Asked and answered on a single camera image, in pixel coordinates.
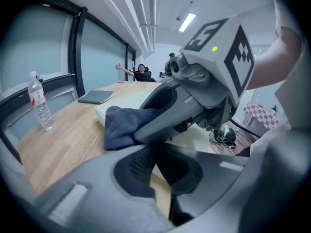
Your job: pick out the person's white shirt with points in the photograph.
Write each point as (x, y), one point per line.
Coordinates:
(289, 101)

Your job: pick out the rectangular ceiling light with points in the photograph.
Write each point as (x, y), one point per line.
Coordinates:
(187, 22)

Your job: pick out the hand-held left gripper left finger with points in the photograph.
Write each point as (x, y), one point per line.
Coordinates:
(97, 190)

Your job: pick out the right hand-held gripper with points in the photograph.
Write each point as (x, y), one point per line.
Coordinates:
(218, 57)

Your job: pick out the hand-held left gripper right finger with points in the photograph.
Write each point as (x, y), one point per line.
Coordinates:
(213, 178)

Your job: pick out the small potted plant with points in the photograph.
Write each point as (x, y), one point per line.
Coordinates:
(274, 108)

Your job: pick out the white ceiling pipe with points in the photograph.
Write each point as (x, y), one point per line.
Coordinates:
(152, 13)
(136, 21)

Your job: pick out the person's right forearm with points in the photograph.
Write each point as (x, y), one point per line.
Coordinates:
(272, 62)

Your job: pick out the clear plastic water bottle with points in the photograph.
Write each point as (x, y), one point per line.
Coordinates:
(40, 103)

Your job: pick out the black window frame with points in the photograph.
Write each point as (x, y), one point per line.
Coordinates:
(77, 57)

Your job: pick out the dark blue cloth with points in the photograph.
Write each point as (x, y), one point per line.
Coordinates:
(121, 127)

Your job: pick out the green black helmet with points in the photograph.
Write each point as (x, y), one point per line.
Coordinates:
(227, 135)

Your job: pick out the white box appliance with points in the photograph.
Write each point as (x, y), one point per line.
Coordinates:
(162, 74)

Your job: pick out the black office chair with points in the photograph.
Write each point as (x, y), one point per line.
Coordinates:
(148, 73)

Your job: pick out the black glass partition frame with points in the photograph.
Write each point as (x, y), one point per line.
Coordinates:
(126, 62)

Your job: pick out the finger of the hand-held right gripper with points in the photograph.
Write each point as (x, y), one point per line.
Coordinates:
(170, 120)

